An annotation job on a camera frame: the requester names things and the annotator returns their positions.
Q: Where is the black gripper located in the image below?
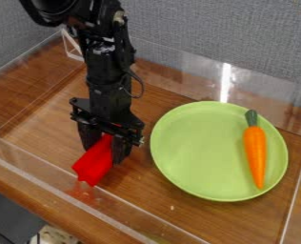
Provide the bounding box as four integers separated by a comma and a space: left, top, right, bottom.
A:
68, 83, 144, 164

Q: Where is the red star-profile block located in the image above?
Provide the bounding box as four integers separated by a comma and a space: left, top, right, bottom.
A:
70, 135, 112, 187

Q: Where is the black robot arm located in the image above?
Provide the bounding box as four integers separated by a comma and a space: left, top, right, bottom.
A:
18, 0, 144, 164

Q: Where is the green plate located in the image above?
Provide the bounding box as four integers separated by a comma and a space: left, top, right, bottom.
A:
149, 101, 288, 202

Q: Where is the white power strip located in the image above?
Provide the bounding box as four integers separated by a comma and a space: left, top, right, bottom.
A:
25, 225, 78, 244

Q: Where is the orange toy carrot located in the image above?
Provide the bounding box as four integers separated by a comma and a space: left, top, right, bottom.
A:
243, 110, 265, 189

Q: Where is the black cable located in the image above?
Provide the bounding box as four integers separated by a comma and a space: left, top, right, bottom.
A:
124, 70, 145, 99

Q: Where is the clear acrylic enclosure wall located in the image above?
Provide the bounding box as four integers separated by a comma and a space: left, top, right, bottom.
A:
0, 35, 301, 244

